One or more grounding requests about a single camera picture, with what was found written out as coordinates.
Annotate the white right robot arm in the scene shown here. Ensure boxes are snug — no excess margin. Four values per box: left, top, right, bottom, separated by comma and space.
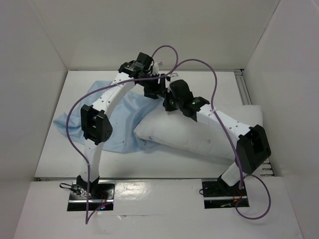
163, 79, 271, 195

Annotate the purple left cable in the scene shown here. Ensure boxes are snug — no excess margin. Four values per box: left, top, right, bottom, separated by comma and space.
66, 45, 179, 225

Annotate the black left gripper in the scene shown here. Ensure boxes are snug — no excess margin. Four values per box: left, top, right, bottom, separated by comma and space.
137, 73, 165, 100

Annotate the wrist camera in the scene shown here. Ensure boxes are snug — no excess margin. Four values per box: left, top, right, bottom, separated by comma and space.
151, 61, 162, 75
166, 72, 179, 82

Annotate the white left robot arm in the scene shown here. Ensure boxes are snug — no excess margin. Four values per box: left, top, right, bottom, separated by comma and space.
76, 53, 164, 199

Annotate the light blue pillowcase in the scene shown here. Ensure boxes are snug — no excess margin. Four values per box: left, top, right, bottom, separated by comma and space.
52, 80, 165, 155

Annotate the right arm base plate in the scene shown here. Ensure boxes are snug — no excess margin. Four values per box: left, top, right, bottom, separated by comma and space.
199, 180, 249, 209

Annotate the aluminium frame rail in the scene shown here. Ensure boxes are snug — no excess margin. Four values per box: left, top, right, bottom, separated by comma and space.
234, 69, 252, 105

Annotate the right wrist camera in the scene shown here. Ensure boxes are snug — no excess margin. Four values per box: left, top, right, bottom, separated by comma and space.
166, 72, 179, 82

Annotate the purple cable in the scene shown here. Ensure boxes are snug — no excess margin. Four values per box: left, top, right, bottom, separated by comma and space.
169, 59, 272, 220
66, 45, 179, 225

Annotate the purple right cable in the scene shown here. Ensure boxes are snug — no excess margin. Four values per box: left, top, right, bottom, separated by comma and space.
169, 59, 272, 220

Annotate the white pillow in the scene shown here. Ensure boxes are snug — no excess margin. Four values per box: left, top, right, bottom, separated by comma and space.
133, 98, 265, 167

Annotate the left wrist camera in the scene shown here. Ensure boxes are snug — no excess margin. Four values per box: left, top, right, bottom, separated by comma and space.
151, 61, 162, 75

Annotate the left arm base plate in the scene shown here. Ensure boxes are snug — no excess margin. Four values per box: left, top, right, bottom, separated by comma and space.
59, 181, 115, 212

